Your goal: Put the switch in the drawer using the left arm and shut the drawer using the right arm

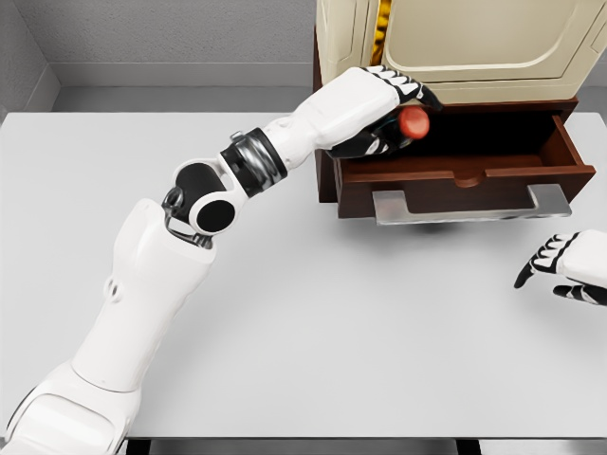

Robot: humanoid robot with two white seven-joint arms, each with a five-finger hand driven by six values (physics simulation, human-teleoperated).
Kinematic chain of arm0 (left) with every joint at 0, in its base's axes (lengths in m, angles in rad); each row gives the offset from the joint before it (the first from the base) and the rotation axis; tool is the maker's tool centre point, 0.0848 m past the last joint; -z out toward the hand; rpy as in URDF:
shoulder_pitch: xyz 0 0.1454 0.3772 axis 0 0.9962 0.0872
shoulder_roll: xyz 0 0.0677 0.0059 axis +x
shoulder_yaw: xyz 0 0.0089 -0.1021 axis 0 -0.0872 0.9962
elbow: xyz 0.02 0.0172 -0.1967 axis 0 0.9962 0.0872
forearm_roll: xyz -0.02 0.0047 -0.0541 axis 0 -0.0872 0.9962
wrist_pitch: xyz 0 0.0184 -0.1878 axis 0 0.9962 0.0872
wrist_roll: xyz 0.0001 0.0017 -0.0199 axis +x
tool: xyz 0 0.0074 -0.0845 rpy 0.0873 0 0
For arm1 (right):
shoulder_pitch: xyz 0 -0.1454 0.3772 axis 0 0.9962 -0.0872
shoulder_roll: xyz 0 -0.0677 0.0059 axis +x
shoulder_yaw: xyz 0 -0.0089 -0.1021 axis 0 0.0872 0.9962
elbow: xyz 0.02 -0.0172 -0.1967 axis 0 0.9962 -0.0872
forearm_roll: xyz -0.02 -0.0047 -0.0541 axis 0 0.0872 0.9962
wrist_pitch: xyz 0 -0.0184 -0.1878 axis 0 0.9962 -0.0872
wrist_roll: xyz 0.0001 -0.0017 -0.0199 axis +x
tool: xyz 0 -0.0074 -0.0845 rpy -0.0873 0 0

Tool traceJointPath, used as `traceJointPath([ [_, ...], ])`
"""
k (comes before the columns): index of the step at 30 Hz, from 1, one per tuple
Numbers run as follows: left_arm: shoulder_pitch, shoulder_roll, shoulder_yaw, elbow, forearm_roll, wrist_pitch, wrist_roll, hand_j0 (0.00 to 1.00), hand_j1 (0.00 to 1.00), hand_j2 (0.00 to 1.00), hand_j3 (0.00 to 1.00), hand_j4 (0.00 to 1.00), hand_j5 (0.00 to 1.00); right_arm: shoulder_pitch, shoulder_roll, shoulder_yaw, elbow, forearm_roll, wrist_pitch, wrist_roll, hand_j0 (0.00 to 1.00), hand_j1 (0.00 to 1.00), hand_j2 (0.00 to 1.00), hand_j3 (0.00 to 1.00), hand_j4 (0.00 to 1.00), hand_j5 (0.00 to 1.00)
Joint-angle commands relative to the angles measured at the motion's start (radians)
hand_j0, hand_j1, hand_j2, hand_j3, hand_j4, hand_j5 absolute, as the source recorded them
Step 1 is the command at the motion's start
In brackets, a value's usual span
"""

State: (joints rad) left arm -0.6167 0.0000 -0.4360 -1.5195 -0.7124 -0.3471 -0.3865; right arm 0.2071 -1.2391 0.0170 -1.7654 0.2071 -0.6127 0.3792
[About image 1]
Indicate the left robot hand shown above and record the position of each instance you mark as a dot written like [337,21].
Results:
[353,104]

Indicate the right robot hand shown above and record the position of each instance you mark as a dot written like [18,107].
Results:
[581,256]

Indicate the red button switch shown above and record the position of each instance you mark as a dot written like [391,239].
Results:
[414,121]

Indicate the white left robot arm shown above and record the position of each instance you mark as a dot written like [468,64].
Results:
[142,284]

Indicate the cream and brown cabinet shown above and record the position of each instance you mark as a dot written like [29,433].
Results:
[479,38]

